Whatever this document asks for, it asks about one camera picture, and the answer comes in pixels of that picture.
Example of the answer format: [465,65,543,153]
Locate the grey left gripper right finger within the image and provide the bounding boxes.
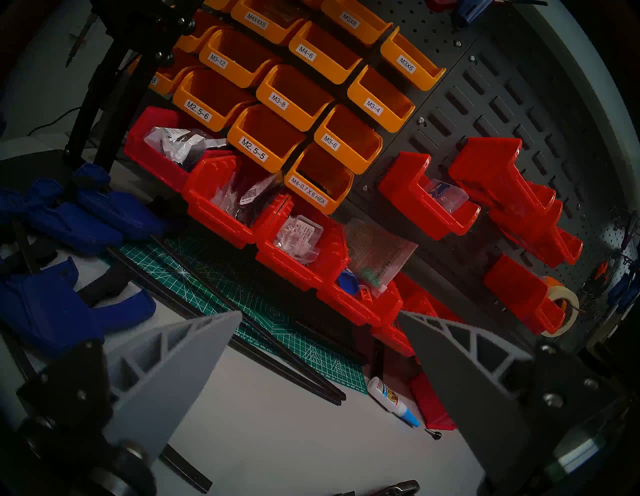
[397,310,626,491]

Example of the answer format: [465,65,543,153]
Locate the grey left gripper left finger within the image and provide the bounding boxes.
[17,310,243,466]

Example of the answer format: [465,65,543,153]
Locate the red stacking parts bin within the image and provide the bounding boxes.
[182,155,293,249]
[316,270,404,327]
[410,370,457,431]
[124,106,233,193]
[255,195,350,292]
[371,272,463,358]

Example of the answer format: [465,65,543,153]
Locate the long black rod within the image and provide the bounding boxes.
[150,235,347,401]
[107,247,343,406]

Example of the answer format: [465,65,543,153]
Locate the white glue bottle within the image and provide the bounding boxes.
[367,376,421,428]

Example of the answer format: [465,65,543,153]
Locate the black steel clamp bar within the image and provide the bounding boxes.
[160,442,213,493]

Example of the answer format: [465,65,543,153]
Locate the cream masking tape roll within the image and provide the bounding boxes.
[542,276,581,338]

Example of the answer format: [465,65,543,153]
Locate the largest chrome ratchet wrench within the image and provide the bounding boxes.
[345,479,421,496]

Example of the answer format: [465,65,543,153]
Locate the green cutting mat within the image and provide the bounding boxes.
[100,235,368,396]

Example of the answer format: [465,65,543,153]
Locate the large blue trigger clamp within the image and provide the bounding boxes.
[0,257,157,356]

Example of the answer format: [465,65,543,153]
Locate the blue plastic cap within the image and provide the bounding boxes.
[336,270,362,296]

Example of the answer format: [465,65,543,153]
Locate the bagged user manual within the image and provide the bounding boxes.
[344,218,418,296]

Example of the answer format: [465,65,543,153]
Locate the blue bar clamp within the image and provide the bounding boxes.
[0,180,111,256]
[72,164,168,241]

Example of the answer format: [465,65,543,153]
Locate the clear plastic parts bag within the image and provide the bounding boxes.
[422,179,471,215]

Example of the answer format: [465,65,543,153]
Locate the clear bag of screws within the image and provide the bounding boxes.
[275,215,325,263]

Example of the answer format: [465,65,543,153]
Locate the dark antistatic bag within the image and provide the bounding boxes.
[212,172,283,226]

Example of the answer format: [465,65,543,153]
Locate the white plastic bag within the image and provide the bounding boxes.
[145,126,228,166]

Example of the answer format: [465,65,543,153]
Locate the yellow bin labelled M2.5-5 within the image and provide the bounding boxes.
[227,104,307,173]

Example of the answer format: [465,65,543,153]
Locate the yellow bin labelled M3-6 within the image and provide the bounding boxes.
[314,104,383,175]

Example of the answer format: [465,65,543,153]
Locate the yellow bin labelled M2.5-6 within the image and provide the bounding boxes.
[172,67,256,132]

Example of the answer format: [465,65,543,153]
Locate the yellow bin labelled M3-4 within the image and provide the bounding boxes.
[346,65,416,133]

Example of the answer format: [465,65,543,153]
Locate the yellow bin labelled M3-8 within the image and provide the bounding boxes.
[256,64,335,132]

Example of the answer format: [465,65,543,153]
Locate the yellow bin labelled M3-12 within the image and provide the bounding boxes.
[199,27,283,88]

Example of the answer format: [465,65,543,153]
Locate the black soldering pen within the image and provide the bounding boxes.
[65,12,99,68]

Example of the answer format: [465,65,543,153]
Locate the dark pegboard behind yellow bins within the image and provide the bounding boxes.
[390,0,526,76]

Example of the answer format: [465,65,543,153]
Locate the yellow bin labelled M4-6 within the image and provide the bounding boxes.
[288,21,363,85]

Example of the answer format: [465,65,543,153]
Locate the yellow bin labelled M4X4X6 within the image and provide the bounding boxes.
[231,0,311,46]

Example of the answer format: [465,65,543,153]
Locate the blue red utility knife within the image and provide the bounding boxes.
[425,0,548,28]

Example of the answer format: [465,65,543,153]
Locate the blue handled pliers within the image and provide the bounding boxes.
[607,260,640,313]

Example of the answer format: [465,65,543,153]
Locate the grey louvred wall panel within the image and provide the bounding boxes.
[340,30,631,351]

